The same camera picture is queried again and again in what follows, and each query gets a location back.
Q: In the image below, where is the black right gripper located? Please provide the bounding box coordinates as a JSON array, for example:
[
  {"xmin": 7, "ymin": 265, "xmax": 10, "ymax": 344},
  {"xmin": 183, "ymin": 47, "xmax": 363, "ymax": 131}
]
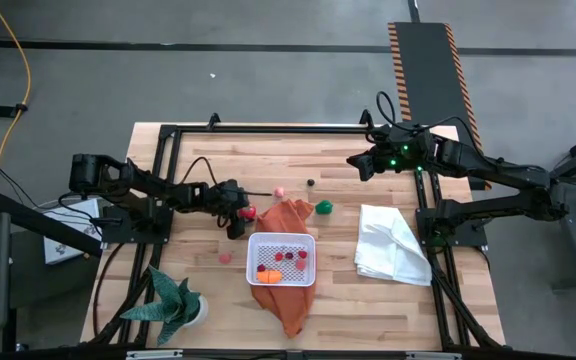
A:
[{"xmin": 346, "ymin": 138, "xmax": 405, "ymax": 182}]

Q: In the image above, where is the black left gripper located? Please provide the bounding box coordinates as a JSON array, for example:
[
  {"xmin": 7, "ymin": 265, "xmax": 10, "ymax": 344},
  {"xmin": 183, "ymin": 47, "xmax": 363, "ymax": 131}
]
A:
[{"xmin": 206, "ymin": 178, "xmax": 254, "ymax": 240}]

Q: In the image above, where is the orange toy vegetable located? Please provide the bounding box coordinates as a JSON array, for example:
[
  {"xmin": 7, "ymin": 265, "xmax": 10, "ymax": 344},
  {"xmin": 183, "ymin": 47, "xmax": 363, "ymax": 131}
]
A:
[{"xmin": 256, "ymin": 269, "xmax": 284, "ymax": 285}]

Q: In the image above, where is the white perforated plastic basket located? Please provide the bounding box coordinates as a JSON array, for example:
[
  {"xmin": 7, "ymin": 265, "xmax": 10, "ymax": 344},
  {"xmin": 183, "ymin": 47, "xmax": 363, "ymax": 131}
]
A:
[{"xmin": 245, "ymin": 231, "xmax": 317, "ymax": 288}]

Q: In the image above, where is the white folded cloth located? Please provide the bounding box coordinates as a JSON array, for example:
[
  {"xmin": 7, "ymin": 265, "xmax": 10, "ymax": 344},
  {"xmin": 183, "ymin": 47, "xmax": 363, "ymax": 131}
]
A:
[{"xmin": 353, "ymin": 203, "xmax": 433, "ymax": 287}]

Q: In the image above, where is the orange cloth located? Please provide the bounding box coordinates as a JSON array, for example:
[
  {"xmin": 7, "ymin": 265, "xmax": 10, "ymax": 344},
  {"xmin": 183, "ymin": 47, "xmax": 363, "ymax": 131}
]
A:
[{"xmin": 249, "ymin": 198, "xmax": 317, "ymax": 340}]

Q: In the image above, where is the black mat with striped edges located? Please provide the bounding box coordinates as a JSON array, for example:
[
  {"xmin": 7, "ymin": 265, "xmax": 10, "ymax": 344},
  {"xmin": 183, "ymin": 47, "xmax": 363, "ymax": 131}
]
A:
[{"xmin": 386, "ymin": 21, "xmax": 492, "ymax": 191}]

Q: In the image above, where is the green potted plant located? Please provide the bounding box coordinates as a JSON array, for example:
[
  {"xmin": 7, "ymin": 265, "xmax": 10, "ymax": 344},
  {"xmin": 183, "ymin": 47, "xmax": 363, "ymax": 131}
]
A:
[{"xmin": 119, "ymin": 264, "xmax": 209, "ymax": 347}]

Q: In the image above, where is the white printed box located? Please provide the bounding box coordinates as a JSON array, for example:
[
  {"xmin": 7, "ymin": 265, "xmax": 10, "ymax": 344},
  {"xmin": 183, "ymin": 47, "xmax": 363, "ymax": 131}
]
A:
[{"xmin": 42, "ymin": 198, "xmax": 102, "ymax": 266}]

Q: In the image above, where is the black stand beam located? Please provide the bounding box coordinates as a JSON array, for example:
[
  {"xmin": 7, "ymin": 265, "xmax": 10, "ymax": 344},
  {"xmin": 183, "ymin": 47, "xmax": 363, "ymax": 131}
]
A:
[{"xmin": 0, "ymin": 189, "xmax": 104, "ymax": 259}]

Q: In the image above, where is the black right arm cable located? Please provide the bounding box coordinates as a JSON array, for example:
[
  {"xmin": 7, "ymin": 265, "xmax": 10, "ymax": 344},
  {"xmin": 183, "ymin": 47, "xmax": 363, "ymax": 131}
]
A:
[{"xmin": 375, "ymin": 91, "xmax": 474, "ymax": 146}]

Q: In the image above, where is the black metal table frame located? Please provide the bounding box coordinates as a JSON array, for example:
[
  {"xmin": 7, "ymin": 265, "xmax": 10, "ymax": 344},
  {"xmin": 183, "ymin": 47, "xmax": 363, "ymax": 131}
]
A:
[{"xmin": 80, "ymin": 112, "xmax": 507, "ymax": 351}]

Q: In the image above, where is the black cable clamp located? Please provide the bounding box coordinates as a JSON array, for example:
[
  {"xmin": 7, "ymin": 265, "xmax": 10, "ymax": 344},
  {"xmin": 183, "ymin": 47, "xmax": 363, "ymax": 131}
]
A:
[{"xmin": 0, "ymin": 102, "xmax": 29, "ymax": 119}]

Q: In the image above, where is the yellow cable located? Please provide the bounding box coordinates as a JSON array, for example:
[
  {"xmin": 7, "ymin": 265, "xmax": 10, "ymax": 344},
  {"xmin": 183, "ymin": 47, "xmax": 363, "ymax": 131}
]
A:
[{"xmin": 0, "ymin": 0, "xmax": 33, "ymax": 191}]

